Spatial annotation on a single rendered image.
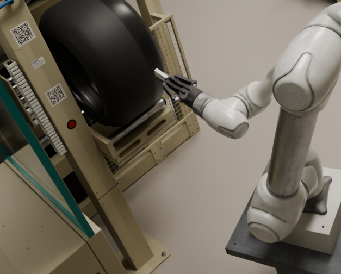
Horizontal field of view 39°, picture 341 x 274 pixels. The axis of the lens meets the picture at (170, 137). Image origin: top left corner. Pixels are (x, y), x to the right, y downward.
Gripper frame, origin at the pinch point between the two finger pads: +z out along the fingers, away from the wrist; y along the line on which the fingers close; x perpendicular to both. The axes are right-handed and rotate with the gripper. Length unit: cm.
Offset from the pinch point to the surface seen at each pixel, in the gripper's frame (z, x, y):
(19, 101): 65, 31, 38
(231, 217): -16, 121, -21
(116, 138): 15.8, 35.6, 18.8
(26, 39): 38, -18, 31
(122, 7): 27.8, -15.3, -6.5
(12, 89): 67, 24, 38
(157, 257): -3, 123, 25
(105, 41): 20.8, -11.7, 8.5
